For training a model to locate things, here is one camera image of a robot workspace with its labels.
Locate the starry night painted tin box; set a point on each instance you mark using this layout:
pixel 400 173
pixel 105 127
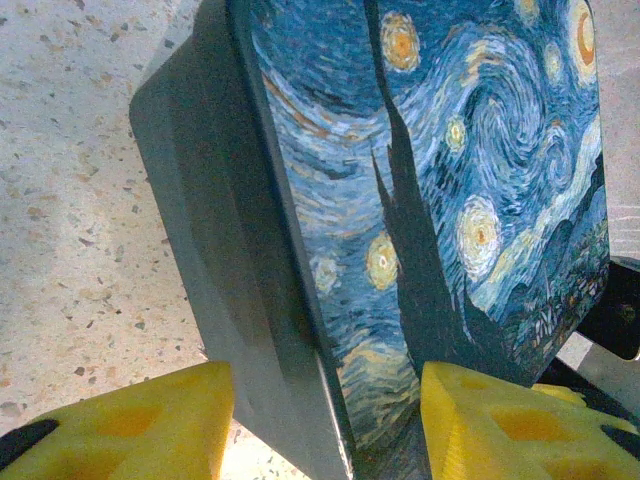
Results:
pixel 400 200

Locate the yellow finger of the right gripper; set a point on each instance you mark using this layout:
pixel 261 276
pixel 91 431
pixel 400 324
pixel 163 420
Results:
pixel 560 392

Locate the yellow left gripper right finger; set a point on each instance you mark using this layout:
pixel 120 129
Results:
pixel 500 435

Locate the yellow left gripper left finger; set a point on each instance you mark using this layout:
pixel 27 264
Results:
pixel 130 430

